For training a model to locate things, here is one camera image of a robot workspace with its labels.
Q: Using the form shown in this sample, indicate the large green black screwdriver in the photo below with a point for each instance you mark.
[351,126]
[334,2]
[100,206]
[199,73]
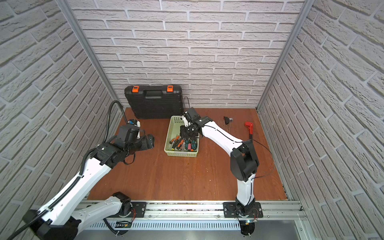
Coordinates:
[194,144]

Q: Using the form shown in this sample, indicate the black mounting plate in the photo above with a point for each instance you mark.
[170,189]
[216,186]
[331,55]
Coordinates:
[131,209]
[237,210]

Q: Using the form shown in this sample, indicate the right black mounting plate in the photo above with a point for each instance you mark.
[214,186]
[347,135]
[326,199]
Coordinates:
[237,210]

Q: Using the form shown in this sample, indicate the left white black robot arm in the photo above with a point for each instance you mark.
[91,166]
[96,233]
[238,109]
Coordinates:
[59,220]

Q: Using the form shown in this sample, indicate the red black pipe wrench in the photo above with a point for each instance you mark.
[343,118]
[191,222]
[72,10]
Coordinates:
[249,125]

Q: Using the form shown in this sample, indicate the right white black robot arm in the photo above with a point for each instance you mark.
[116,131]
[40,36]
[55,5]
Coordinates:
[244,161]

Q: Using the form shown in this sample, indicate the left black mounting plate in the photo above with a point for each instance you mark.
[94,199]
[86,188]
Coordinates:
[131,209]

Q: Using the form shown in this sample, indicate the orange black small screwdriver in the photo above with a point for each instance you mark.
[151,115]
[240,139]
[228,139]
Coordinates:
[181,144]

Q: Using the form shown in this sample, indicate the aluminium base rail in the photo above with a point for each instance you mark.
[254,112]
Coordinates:
[206,215]

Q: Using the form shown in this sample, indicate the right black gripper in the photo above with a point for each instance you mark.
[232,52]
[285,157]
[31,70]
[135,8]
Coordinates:
[184,134]

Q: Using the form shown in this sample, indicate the light green plastic bin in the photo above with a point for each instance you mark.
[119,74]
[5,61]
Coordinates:
[174,129]

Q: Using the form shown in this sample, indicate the black plastic tool case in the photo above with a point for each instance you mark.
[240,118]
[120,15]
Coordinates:
[155,102]

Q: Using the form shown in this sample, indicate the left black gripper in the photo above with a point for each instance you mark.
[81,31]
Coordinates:
[149,142]

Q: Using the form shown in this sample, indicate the orange handle screwdriver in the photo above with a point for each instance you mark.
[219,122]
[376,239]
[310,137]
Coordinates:
[174,139]

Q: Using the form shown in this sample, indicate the small black relay component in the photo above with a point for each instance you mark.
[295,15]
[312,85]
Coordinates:
[228,120]

